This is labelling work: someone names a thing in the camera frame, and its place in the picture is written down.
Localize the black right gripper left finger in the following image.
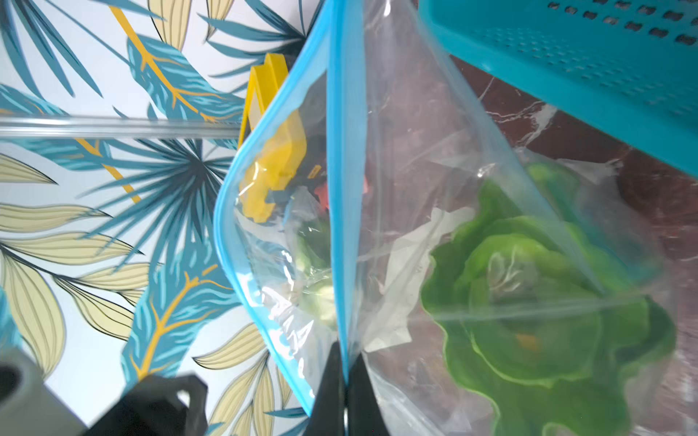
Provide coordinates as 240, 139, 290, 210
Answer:
304, 342, 345, 436

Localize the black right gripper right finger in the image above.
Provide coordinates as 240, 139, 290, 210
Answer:
345, 355, 390, 436

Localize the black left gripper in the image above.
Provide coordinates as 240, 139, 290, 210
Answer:
84, 374, 209, 436

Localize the clear zipper bag blue seal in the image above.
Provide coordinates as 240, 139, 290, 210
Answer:
283, 186, 337, 330

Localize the chinese cabbage back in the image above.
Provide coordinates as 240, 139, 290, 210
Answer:
421, 162, 676, 435

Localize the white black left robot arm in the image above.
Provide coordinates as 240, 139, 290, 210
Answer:
1, 349, 208, 435

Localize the yellow black plastic toolbox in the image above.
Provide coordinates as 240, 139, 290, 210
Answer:
239, 54, 307, 223

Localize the teal plastic basket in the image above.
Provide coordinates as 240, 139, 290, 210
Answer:
418, 1, 697, 174

